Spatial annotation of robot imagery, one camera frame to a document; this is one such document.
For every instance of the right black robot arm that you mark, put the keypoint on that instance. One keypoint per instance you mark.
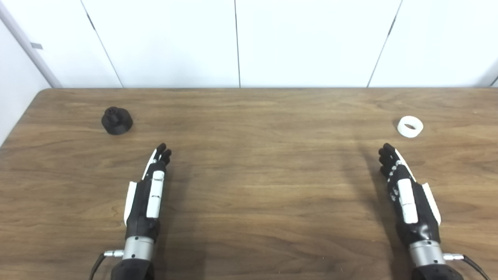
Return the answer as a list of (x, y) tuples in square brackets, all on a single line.
[(435, 273)]

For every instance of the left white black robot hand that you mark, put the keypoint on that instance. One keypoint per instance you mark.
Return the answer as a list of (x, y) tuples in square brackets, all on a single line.
[(142, 210)]

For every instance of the round black plastic part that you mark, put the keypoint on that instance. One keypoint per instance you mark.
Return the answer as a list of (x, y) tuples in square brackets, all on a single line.
[(116, 120)]

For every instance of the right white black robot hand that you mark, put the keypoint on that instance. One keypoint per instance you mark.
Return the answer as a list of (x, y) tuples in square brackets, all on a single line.
[(418, 221)]

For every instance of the small grey pipe bracket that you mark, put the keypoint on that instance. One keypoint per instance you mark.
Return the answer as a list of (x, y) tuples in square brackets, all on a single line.
[(36, 46)]

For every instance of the grey wall corner pipe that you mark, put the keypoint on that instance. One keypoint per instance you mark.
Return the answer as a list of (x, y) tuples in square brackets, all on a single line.
[(27, 44)]

